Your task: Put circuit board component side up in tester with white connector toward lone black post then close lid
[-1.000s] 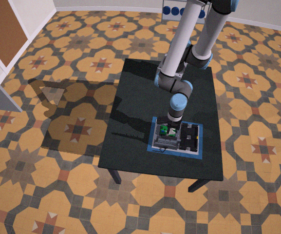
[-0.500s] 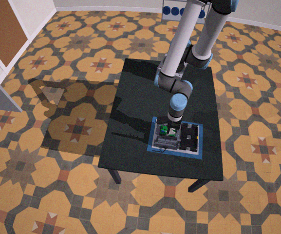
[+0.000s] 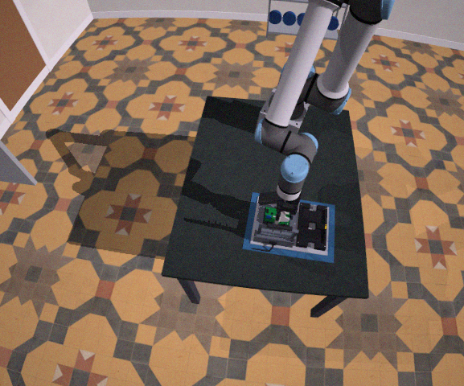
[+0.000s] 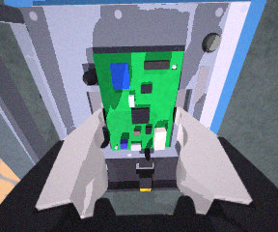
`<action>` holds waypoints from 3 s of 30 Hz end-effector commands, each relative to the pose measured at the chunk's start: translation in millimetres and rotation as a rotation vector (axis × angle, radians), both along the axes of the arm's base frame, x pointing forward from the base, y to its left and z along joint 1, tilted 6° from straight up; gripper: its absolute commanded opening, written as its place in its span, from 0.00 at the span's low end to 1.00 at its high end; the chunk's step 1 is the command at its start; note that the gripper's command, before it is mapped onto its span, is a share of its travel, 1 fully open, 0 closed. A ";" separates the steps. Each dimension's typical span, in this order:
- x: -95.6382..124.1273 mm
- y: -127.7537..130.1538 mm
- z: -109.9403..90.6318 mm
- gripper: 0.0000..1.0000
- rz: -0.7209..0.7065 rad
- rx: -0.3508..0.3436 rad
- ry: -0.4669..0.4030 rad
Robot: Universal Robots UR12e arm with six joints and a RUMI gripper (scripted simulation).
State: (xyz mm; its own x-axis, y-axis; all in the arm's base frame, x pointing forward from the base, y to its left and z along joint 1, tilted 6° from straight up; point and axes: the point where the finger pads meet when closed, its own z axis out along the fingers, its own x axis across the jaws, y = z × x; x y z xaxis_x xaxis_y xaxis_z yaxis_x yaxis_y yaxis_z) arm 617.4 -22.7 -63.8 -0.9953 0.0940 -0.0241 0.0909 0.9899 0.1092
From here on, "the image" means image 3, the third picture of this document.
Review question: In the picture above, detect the green circuit board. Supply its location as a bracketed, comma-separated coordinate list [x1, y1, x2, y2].
[264, 207, 290, 225]

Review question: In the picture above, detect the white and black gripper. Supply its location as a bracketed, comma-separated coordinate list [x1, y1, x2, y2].
[274, 191, 302, 224]

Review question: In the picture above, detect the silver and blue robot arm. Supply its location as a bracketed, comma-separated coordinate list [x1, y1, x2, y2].
[255, 0, 395, 205]

